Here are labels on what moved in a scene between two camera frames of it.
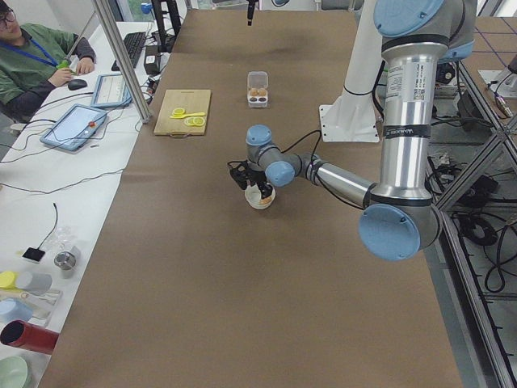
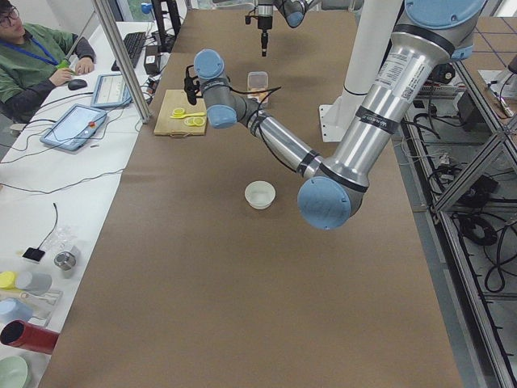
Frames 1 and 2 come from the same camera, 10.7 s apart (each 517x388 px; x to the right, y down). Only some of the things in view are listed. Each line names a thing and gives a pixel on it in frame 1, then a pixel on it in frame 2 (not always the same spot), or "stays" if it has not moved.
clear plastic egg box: (258, 89) stays
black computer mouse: (77, 84) stays
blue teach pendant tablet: (75, 128) stays
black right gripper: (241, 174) → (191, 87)
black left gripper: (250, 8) → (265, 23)
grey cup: (39, 284) stays
